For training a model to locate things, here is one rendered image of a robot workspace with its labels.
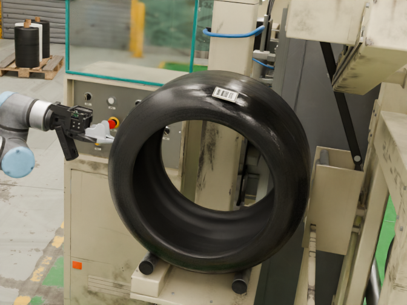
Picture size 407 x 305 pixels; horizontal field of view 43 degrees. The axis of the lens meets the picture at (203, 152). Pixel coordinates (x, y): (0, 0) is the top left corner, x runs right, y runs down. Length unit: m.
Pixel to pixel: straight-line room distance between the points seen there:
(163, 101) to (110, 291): 1.43
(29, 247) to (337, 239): 2.19
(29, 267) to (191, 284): 1.72
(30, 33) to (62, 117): 6.22
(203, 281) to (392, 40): 1.05
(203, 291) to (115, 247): 0.89
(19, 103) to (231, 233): 0.78
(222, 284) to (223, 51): 0.74
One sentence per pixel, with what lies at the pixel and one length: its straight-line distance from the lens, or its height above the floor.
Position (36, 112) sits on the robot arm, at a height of 1.30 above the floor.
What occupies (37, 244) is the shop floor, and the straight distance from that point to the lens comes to 3.45.
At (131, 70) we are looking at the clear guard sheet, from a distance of 2.16.
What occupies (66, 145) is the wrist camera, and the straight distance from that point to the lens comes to 1.59.
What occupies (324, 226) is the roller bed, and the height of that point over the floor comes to 0.99.
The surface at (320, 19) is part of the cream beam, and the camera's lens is 1.00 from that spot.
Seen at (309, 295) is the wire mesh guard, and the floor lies 1.00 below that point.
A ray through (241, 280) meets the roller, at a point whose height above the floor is 0.92.
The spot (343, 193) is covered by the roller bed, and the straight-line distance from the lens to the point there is 1.68.
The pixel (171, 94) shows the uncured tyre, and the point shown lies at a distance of 1.35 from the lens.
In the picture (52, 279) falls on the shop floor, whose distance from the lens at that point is 3.11.
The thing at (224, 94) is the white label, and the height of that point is 1.45.
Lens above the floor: 1.75
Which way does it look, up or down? 20 degrees down
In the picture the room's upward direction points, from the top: 6 degrees clockwise
